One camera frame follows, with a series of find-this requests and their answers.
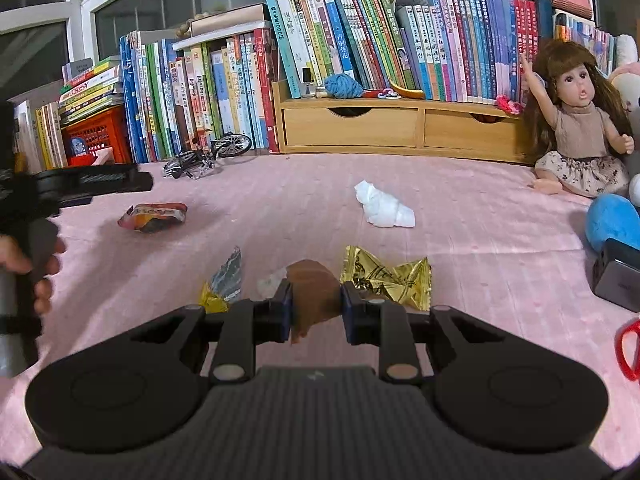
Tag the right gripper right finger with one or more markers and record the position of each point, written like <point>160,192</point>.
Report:
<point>384,324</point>

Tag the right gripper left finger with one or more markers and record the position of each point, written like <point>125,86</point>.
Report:
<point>243,328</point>

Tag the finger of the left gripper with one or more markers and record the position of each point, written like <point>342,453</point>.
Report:
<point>95,180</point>

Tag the colourful small snack packet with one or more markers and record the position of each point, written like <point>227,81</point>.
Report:
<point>151,218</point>

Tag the gold foil wrapper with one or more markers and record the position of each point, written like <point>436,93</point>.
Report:
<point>409,284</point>

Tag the brown peel piece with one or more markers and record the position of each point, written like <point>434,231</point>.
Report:
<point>316,296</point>

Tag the stack of flat books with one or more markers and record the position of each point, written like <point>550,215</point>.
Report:
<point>93,91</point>

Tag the row of upright books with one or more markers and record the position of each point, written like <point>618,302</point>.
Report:
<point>186,88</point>

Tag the left hand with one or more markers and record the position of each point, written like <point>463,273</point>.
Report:
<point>13,260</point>

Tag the pink folded cloth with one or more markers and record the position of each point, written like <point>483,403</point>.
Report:
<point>103,156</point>

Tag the small torn wrapper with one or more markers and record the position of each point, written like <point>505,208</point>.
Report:
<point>224,286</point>

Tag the red tray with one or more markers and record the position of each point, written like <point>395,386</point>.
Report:
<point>81,160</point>

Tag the red plastic basket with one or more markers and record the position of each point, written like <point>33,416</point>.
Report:
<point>107,129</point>

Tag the miniature bicycle model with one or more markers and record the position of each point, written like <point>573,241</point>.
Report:
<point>198,163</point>

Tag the white crumpled tissue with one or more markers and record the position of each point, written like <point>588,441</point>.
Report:
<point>382,209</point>

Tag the wooden drawer organizer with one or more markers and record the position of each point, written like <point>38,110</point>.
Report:
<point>399,127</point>

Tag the blue yarn ball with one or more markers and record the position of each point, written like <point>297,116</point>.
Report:
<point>343,87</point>

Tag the black box device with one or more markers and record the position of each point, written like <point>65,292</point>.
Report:
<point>616,275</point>

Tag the blue Doraemon plush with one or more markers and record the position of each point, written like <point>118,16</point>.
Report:
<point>612,216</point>

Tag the brown haired doll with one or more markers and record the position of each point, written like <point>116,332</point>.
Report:
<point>578,121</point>

